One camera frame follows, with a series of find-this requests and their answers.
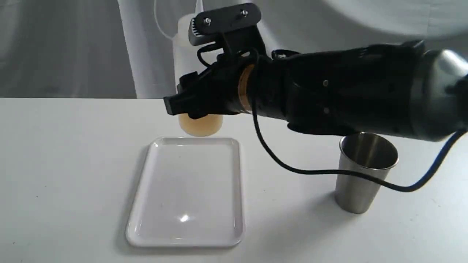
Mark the translucent squeeze bottle amber liquid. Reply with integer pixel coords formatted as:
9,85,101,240
153,0,223,137

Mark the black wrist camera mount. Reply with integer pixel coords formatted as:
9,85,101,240
188,3,267,56

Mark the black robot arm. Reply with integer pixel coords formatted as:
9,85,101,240
164,41,467,141

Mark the grey backdrop cloth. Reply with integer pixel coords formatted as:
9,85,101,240
0,0,468,99

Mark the stainless steel cup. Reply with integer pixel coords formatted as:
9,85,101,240
334,133,399,214

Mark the black cable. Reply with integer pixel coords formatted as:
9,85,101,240
197,44,468,193

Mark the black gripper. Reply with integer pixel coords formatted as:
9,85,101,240
163,55,256,119

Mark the white plastic tray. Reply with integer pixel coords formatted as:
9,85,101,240
126,137,246,248

